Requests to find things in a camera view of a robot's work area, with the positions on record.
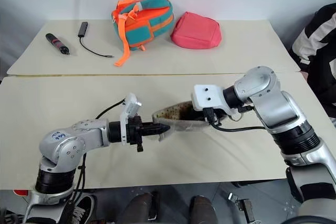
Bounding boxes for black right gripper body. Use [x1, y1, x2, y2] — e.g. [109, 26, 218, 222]
[202, 106, 224, 128]

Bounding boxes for teal and orange backpack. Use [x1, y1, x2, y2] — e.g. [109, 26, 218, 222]
[111, 0, 175, 68]

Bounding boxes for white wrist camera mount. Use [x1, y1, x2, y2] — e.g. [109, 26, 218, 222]
[119, 93, 143, 146]
[190, 84, 242, 118]

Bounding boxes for black sneaker with white laces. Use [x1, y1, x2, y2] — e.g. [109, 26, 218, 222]
[70, 194, 97, 224]

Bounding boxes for brown transparent pouch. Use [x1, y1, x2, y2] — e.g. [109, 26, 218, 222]
[151, 100, 237, 141]

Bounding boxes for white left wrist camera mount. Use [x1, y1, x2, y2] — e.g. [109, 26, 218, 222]
[119, 93, 143, 146]

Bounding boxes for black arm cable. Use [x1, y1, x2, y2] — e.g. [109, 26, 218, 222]
[209, 105, 267, 132]
[94, 98, 127, 120]

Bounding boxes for black metal clamp bracket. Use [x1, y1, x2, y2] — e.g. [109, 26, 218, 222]
[226, 191, 255, 224]

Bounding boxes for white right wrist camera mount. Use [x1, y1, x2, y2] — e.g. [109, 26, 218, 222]
[190, 84, 242, 118]

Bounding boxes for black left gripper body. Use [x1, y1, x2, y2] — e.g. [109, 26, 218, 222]
[127, 115, 148, 153]

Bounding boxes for person in black white jacket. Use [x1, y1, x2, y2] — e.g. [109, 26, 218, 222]
[290, 3, 336, 127]

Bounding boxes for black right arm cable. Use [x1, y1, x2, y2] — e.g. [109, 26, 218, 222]
[209, 105, 267, 132]

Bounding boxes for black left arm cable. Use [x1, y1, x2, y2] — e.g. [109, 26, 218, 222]
[94, 98, 127, 120]

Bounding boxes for dark rounded shape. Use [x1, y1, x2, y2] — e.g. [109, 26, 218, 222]
[189, 195, 219, 224]
[122, 191, 159, 224]

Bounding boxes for pink fabric pouch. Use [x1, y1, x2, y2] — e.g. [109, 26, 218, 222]
[170, 11, 223, 50]

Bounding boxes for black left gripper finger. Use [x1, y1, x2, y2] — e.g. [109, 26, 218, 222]
[142, 122, 172, 130]
[142, 129, 171, 136]

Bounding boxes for black pen-shaped electric screwdriver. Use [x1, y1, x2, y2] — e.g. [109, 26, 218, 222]
[45, 33, 72, 56]

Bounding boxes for grey usb hub with cable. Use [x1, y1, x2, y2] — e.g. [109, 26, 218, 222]
[77, 21, 115, 59]

